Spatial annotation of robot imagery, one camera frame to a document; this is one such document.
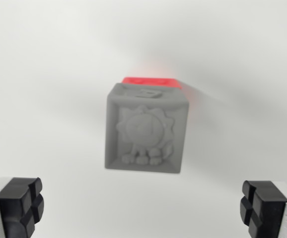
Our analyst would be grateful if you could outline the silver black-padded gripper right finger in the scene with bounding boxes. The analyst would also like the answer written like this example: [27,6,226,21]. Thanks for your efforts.
[239,180,287,238]

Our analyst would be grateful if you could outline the grey embossed lion cube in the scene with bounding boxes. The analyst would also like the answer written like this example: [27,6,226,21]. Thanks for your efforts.
[104,82,190,174]

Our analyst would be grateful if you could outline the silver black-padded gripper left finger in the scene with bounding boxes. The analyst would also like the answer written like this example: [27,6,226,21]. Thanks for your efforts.
[0,176,45,238]

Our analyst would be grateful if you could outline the red embossed cube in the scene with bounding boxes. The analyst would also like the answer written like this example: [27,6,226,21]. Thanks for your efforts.
[121,76,183,90]

